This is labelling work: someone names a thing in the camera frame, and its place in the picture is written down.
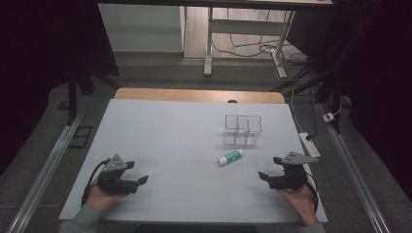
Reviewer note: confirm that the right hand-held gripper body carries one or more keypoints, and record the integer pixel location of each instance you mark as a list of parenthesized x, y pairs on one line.
[(291, 176)]

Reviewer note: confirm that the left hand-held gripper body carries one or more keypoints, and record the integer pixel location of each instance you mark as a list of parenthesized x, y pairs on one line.
[(114, 181)]

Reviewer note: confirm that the white and green glue stick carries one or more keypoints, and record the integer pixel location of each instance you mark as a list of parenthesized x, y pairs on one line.
[(230, 157)]

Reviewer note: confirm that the clear plastic organizer box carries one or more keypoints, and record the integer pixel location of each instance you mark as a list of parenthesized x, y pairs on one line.
[(243, 129)]

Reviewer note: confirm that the person's left hand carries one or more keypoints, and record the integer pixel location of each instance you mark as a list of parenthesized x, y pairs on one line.
[(100, 197)]

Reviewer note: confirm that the person's right hand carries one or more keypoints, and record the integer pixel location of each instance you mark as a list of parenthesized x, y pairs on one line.
[(299, 200)]

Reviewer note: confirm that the white power strip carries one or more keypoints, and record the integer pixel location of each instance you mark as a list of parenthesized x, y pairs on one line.
[(309, 144)]

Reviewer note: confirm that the white table cover sheet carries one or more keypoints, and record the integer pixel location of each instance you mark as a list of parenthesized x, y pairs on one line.
[(181, 145)]

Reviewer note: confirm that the small white adapter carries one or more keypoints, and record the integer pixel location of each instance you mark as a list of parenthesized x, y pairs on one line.
[(328, 117)]

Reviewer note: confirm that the wooden table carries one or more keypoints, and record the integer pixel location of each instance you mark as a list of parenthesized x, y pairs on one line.
[(194, 95)]

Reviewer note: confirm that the black stand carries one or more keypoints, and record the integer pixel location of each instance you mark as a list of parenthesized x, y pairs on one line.
[(77, 84)]

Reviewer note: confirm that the black curtain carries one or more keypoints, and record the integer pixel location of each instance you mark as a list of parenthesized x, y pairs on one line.
[(372, 81), (48, 64)]

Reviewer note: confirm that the black floor frame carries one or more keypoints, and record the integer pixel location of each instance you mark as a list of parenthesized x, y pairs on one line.
[(81, 136)]

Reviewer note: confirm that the metal floor rail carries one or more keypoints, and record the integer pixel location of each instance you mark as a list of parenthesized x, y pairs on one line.
[(45, 171), (353, 171)]

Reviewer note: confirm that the white desk frame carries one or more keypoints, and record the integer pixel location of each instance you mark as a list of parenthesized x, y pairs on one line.
[(246, 27)]

